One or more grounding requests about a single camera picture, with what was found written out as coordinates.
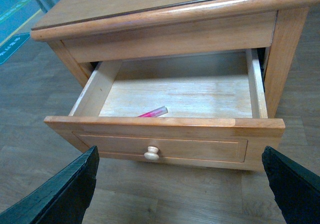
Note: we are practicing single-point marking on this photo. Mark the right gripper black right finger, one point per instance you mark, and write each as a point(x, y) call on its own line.
point(296, 189)

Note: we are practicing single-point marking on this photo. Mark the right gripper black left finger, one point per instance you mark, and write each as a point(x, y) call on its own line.
point(63, 199)

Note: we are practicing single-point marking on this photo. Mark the round wooden drawer knob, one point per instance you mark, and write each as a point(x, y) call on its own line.
point(152, 153)

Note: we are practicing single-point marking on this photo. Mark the wooden drawer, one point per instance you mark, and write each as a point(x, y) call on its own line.
point(217, 114)

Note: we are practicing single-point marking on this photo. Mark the pink marker with white cap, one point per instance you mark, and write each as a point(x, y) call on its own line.
point(155, 113)

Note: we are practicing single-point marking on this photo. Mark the wooden nightstand cabinet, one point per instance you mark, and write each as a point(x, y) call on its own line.
point(84, 31)

